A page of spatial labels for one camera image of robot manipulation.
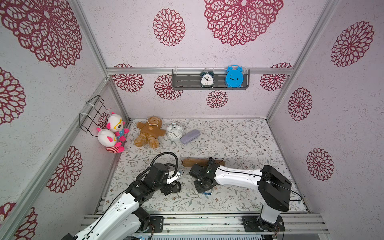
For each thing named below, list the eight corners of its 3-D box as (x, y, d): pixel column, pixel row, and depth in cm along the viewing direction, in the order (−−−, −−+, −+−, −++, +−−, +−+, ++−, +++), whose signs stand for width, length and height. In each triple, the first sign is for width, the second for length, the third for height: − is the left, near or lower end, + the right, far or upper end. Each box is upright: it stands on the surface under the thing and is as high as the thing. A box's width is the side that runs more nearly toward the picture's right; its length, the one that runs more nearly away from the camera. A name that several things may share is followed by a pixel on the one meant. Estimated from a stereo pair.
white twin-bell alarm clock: (168, 141, 110) (165, 129, 100) (168, 135, 113) (166, 123, 103) (181, 141, 110) (181, 129, 100) (182, 135, 113) (181, 123, 103)
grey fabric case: (184, 146, 107) (184, 143, 104) (179, 141, 109) (179, 138, 107) (200, 134, 113) (200, 131, 110) (195, 130, 116) (195, 127, 113)
